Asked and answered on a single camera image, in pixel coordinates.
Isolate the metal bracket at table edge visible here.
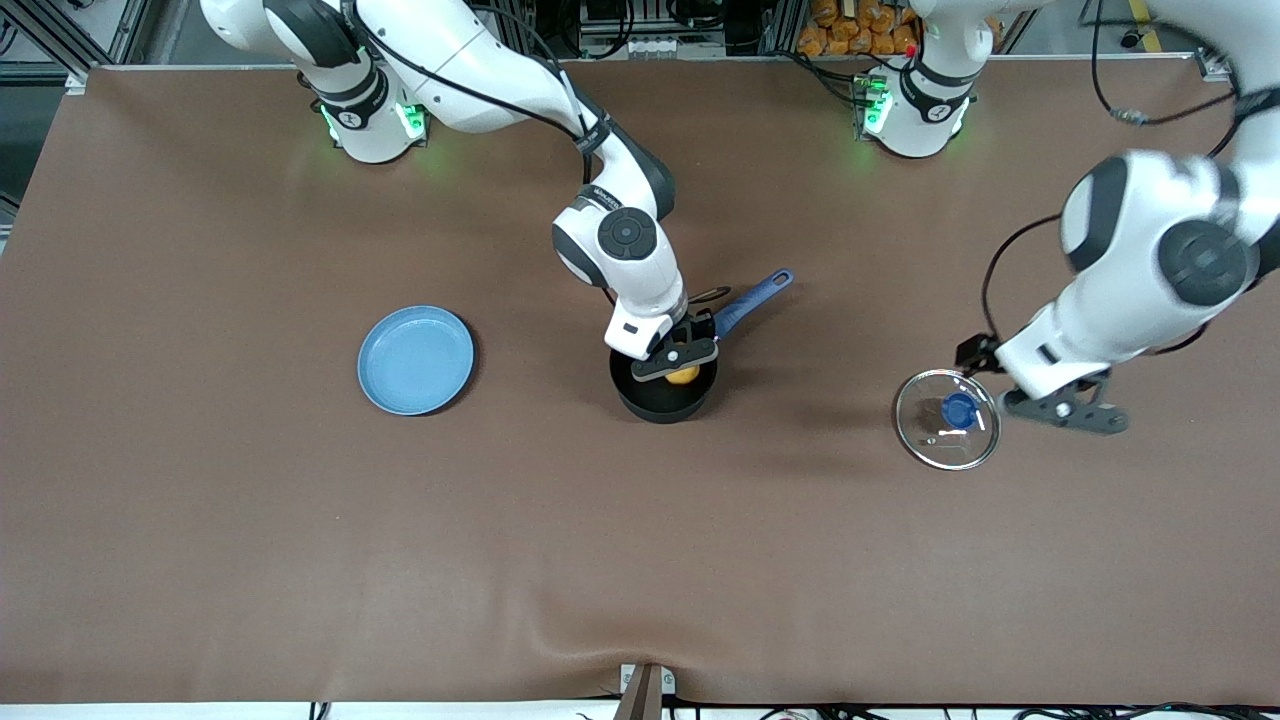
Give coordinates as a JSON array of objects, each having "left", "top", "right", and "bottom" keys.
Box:
[{"left": 618, "top": 662, "right": 677, "bottom": 720}]

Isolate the glass lid with blue knob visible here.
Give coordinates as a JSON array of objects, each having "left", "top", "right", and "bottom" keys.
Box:
[{"left": 894, "top": 369, "right": 1003, "bottom": 472}]

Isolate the blue round plate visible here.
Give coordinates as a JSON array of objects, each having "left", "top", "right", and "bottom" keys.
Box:
[{"left": 357, "top": 305, "right": 477, "bottom": 417}]

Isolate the aluminium frame rail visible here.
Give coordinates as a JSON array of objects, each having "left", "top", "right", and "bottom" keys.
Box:
[{"left": 0, "top": 0, "right": 153, "bottom": 67}]

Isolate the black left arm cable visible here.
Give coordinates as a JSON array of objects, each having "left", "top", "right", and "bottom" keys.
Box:
[{"left": 982, "top": 0, "right": 1247, "bottom": 347}]

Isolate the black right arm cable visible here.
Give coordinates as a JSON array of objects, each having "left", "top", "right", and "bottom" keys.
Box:
[{"left": 340, "top": 0, "right": 603, "bottom": 191}]

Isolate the pile of orange toy food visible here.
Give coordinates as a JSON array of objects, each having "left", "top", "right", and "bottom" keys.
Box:
[{"left": 797, "top": 0, "right": 921, "bottom": 57}]

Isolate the brown table mat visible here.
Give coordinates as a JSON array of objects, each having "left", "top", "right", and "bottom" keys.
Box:
[{"left": 0, "top": 55, "right": 1280, "bottom": 706}]

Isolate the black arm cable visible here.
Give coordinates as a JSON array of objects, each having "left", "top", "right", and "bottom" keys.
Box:
[
  {"left": 340, "top": 0, "right": 603, "bottom": 191},
  {"left": 982, "top": 0, "right": 1247, "bottom": 347}
]

